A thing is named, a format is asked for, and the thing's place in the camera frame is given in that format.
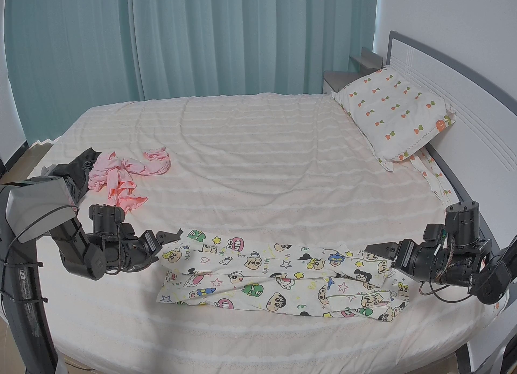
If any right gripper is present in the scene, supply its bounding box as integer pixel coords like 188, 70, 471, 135
365, 238, 443, 282

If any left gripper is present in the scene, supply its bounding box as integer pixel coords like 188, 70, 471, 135
123, 228, 181, 264

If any white printed pyjama top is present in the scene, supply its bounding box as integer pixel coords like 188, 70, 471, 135
155, 228, 410, 322

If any pile of clothes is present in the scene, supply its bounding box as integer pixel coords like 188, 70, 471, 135
40, 147, 102, 203

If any pink garment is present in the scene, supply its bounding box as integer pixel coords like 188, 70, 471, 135
88, 146, 171, 216

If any bed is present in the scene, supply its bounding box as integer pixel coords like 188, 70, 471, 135
0, 30, 517, 374

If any white printed pillow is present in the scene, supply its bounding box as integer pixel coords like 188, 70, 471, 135
332, 65, 456, 172

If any grey bedside table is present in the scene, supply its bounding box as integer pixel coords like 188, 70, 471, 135
323, 47, 384, 94

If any blue-green curtain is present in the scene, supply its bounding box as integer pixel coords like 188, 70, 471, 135
3, 0, 141, 144
130, 0, 380, 100

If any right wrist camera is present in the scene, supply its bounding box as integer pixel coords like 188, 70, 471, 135
422, 224, 446, 249

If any black cable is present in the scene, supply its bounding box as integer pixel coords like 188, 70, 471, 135
418, 280, 469, 304
106, 255, 159, 275
0, 205, 80, 268

